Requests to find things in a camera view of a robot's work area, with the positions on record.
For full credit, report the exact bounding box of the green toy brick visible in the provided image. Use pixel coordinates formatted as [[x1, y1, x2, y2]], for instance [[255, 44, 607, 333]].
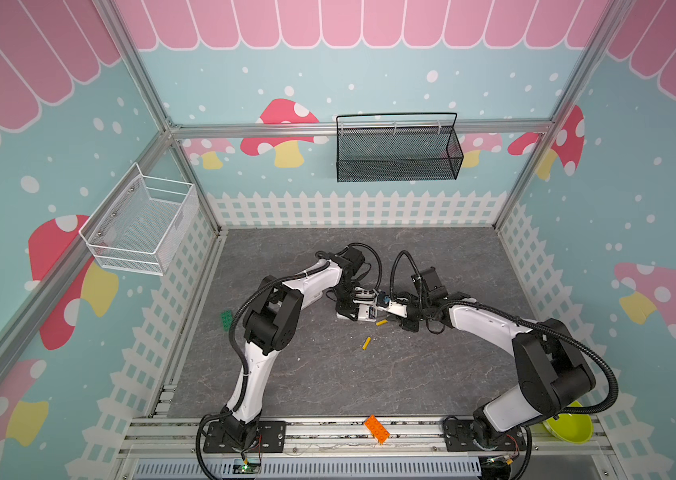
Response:
[[220, 310, 234, 332]]

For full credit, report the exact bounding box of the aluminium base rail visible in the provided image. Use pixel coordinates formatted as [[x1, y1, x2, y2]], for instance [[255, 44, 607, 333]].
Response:
[[108, 416, 627, 479]]

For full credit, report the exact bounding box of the orange toy brick on rail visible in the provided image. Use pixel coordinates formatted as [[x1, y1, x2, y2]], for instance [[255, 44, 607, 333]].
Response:
[[363, 415, 391, 445]]

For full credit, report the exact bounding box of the small white remote control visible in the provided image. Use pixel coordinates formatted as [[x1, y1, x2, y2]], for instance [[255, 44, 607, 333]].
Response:
[[352, 304, 378, 322]]

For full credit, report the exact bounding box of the black wire mesh basket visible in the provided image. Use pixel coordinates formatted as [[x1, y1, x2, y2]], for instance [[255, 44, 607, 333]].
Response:
[[335, 112, 465, 183]]

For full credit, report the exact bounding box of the green plastic bowl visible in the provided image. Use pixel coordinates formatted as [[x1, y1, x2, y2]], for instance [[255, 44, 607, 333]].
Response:
[[543, 414, 594, 444]]

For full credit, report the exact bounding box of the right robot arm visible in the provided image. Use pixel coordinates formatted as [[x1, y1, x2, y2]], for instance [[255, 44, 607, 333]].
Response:
[[388, 250, 620, 451]]

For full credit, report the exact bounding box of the white wire mesh basket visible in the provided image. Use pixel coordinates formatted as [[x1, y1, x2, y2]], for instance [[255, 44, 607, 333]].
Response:
[[79, 164, 199, 276]]

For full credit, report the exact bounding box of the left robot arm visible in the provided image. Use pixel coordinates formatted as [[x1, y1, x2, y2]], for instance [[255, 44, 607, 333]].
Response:
[[195, 242, 383, 455]]

